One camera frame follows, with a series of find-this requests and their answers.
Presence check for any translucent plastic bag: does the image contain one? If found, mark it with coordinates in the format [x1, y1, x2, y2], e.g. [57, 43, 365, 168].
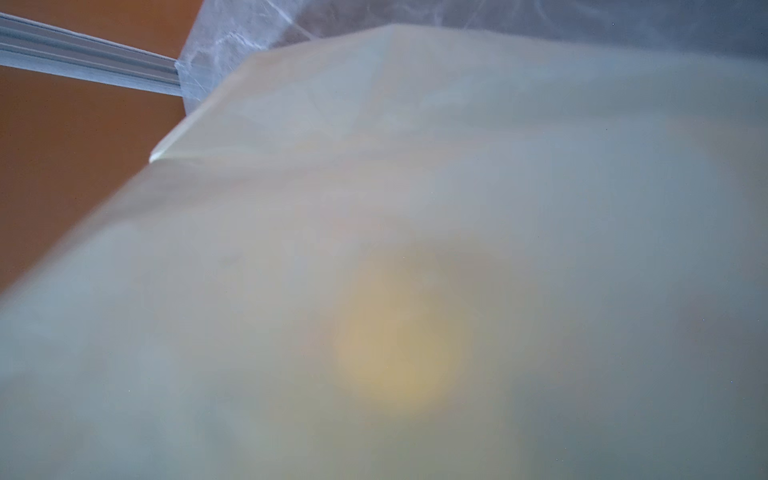
[1, 25, 767, 479]

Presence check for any yellow ribbed fruit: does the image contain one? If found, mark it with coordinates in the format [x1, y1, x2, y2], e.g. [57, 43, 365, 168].
[333, 263, 470, 416]

